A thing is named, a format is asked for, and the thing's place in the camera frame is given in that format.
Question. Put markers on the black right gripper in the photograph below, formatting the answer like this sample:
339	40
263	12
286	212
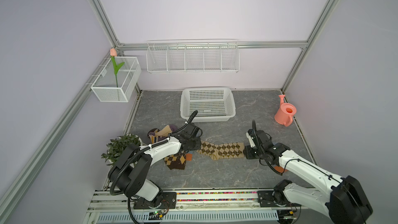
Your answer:
246	152

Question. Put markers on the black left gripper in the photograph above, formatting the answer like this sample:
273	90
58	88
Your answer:
197	145

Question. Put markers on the dark brown argyle sock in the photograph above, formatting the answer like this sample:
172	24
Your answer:
176	161

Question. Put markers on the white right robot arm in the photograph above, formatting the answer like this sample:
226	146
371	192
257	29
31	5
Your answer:
342	199

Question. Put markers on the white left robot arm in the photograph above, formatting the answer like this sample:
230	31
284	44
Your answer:
128	175

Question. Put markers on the blue green orange sock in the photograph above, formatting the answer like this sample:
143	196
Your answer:
188	156

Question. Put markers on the beige purple striped sock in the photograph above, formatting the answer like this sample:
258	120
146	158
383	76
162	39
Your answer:
155	135

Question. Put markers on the pink watering can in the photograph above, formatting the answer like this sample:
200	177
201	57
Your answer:
285	113

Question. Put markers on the white plastic perforated basket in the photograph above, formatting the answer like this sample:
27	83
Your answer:
214	104

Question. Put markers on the green potted plant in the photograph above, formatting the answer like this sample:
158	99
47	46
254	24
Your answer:
116	147

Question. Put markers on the pink artificial tulip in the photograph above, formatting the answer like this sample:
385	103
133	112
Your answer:
116	66

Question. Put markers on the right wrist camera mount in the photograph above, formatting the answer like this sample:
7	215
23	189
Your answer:
250	139

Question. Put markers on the white wire wall shelf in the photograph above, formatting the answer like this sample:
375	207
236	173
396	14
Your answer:
193	56

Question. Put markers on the white wire wall basket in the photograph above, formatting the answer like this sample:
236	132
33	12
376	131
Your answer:
104	85

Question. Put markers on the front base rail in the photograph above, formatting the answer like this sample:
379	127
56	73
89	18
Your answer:
232	199

